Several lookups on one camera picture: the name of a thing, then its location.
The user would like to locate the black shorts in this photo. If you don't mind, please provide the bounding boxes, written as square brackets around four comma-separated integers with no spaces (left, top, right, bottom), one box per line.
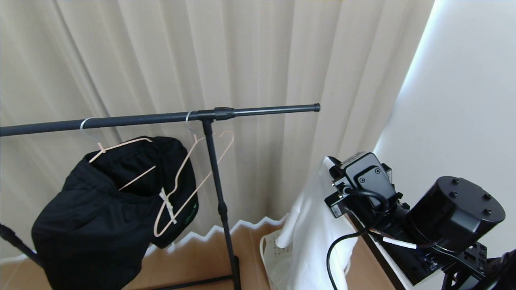
[31,136,199,290]

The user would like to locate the black clothes rack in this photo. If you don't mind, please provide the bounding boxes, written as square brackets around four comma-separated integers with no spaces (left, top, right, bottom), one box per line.
[0,104,321,290]

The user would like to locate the white laundry basket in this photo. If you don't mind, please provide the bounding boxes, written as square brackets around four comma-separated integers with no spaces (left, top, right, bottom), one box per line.
[260,232,351,290]

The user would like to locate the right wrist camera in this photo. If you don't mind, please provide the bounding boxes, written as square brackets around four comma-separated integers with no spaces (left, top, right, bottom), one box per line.
[327,152,404,210]

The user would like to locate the white garment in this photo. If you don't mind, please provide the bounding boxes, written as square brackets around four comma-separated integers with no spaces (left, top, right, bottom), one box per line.
[275,156,359,290]

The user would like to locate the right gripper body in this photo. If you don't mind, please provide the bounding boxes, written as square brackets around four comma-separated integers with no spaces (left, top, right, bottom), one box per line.
[325,191,410,232]

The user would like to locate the beige curtain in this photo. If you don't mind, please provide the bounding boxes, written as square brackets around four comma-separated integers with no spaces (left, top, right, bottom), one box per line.
[0,0,434,258]

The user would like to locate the pink clothes hanger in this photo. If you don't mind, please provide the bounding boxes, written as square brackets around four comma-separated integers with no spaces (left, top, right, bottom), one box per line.
[153,111,235,237]
[80,118,157,191]

